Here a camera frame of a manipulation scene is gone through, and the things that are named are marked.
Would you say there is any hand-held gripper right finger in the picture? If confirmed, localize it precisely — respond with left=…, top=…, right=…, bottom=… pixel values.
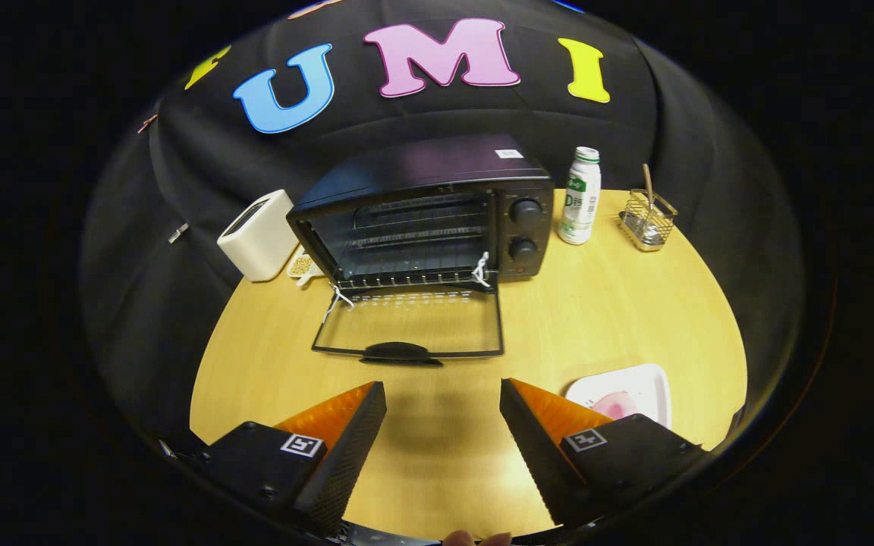
left=499, top=378, right=711, bottom=528

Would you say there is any white bottle green label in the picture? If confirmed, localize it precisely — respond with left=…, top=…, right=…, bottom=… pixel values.
left=557, top=146, right=602, bottom=246

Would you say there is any small dish with seeds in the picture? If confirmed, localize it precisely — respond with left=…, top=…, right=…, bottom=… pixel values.
left=286, top=246, right=325, bottom=287

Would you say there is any black toaster oven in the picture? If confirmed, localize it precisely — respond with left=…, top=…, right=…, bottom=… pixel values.
left=286, top=134, right=556, bottom=368

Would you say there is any white bread toaster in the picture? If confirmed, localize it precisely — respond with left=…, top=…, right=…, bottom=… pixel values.
left=216, top=189, right=300, bottom=283

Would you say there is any pink ham slice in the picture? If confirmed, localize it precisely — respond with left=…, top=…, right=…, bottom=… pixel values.
left=593, top=391, right=640, bottom=422

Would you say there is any white rectangular plate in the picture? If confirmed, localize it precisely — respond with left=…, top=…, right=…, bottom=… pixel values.
left=564, top=363, right=672, bottom=430

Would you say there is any wire mesh basket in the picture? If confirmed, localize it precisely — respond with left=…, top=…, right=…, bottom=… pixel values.
left=619, top=189, right=679, bottom=253

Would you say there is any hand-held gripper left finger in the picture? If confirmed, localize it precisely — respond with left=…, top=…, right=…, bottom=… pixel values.
left=171, top=381, right=388, bottom=535

